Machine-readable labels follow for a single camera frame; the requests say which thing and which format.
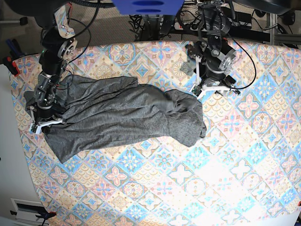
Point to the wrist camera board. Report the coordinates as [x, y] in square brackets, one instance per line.
[36, 129]
[196, 90]

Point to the patterned tile tablecloth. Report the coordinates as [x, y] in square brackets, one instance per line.
[246, 169]

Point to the black orange clamp lower left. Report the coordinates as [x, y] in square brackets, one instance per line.
[45, 216]

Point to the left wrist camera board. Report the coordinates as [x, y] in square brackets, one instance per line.
[196, 90]

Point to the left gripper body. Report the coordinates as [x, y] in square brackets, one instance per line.
[210, 81]

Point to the grey t-shirt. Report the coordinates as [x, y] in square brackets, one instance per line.
[119, 111]

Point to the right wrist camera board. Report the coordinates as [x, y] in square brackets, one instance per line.
[36, 129]

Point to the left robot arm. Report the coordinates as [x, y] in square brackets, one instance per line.
[213, 56]

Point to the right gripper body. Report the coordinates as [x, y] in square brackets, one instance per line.
[46, 117]

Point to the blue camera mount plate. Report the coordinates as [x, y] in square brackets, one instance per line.
[148, 7]

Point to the red black clamp upper left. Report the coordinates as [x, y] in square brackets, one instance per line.
[11, 65]

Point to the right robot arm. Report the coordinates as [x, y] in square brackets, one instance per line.
[58, 41]

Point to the white tray lower left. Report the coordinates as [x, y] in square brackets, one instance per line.
[26, 211]

